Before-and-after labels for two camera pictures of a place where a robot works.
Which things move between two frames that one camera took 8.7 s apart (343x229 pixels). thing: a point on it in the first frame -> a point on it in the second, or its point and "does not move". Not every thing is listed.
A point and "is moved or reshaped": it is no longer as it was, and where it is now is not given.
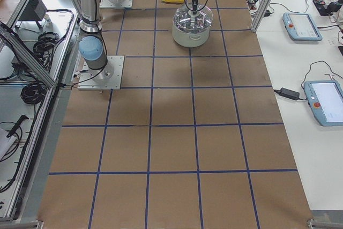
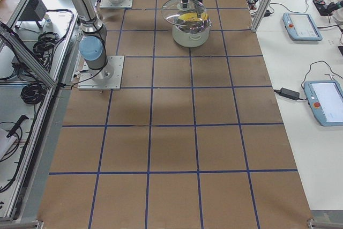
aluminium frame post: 267,0 does not move
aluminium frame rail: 27,56 does not move
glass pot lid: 184,19 is moved or reshaped
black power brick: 290,94 does not move
